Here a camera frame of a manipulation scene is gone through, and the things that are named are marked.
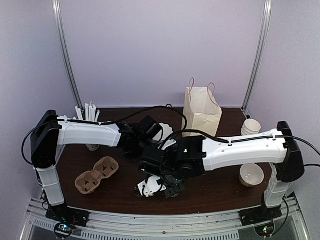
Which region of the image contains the left aluminium frame post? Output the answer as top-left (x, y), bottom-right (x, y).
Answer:
top-left (52, 0), bottom-right (84, 109)

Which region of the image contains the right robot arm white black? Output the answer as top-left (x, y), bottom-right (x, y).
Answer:
top-left (135, 121), bottom-right (305, 221)

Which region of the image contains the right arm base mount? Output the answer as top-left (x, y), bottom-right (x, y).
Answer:
top-left (239, 203), bottom-right (282, 238)

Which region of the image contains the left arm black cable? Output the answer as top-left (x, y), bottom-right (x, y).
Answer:
top-left (21, 106), bottom-right (188, 166)

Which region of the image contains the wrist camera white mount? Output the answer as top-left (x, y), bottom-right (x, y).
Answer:
top-left (134, 175), bottom-right (167, 198)
top-left (160, 139), bottom-right (177, 150)

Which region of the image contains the paper cup holding straws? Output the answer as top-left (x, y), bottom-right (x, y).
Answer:
top-left (86, 144), bottom-right (100, 152)

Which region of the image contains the stack of paper cups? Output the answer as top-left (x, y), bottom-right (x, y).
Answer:
top-left (240, 118), bottom-right (261, 136)

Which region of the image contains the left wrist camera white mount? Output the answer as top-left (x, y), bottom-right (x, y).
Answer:
top-left (160, 139), bottom-right (177, 150)

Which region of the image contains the kraft paper takeout bag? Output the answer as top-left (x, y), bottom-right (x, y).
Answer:
top-left (181, 77), bottom-right (223, 137)

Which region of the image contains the stack of black lids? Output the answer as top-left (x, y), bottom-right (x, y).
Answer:
top-left (122, 135), bottom-right (140, 158)

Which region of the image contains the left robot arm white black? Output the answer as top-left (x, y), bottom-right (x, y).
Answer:
top-left (26, 110), bottom-right (163, 222)

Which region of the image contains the cardboard two-cup carrier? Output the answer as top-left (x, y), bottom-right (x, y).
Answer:
top-left (74, 156), bottom-right (120, 195)

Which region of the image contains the white scalloped dish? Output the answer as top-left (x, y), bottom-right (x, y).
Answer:
top-left (153, 122), bottom-right (173, 142)

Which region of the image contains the aluminium frame post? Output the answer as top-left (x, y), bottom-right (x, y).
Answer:
top-left (52, 0), bottom-right (84, 109)
top-left (241, 0), bottom-right (273, 116)

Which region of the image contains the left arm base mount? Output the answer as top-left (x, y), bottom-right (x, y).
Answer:
top-left (45, 203), bottom-right (90, 240)

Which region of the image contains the white ceramic bowl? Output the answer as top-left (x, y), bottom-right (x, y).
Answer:
top-left (239, 163), bottom-right (265, 188)

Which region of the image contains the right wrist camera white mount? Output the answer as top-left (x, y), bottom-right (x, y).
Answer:
top-left (134, 175), bottom-right (167, 198)

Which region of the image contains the wrapped white straws bundle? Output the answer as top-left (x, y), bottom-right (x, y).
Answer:
top-left (75, 101), bottom-right (100, 122)

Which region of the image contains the right aluminium frame post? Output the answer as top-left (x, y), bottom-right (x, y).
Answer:
top-left (241, 0), bottom-right (273, 116)

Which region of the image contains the aluminium front rail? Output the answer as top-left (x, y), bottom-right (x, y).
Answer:
top-left (18, 197), bottom-right (311, 240)

